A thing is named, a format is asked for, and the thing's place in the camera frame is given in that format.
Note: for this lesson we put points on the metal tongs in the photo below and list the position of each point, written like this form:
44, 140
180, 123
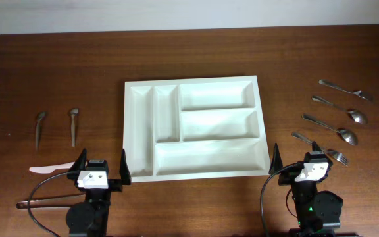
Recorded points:
48, 202

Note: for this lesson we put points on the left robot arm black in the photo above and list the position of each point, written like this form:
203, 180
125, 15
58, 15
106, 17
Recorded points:
90, 217

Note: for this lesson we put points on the metal fork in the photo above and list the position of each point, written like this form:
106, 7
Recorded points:
332, 153
360, 93

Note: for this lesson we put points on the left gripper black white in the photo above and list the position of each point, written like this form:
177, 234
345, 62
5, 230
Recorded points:
116, 184

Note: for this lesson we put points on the small teaspoon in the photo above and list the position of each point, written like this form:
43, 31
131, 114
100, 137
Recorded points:
40, 117
73, 113

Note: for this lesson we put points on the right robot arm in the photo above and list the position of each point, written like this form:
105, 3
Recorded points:
317, 213

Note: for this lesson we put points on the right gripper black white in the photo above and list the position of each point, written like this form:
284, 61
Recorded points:
288, 176

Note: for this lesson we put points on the white plastic cutlery tray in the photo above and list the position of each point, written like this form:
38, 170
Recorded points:
194, 128

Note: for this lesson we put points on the white plastic knife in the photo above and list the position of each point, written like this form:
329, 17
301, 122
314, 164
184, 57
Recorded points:
51, 168

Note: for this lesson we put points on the metal tablespoon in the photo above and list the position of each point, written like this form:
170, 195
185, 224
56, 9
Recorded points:
356, 115
347, 135

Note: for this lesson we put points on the small teaspoon far left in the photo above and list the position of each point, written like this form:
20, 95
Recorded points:
40, 117

